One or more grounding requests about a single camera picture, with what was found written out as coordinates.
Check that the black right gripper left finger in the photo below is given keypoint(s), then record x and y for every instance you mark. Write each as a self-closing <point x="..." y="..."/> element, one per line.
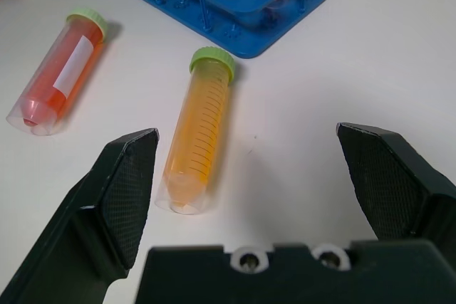
<point x="89" y="218"/>

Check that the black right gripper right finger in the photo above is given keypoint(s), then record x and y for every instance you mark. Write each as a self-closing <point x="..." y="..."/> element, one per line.
<point x="399" y="190"/>

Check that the orange liquid centrifuge tube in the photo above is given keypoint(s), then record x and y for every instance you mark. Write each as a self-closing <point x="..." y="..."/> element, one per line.
<point x="199" y="140"/>

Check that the red liquid centrifuge tube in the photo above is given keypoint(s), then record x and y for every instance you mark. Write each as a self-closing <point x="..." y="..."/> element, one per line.
<point x="60" y="76"/>

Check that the blue tube rack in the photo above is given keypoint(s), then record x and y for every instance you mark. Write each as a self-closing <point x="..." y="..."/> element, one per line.
<point x="228" y="1"/>

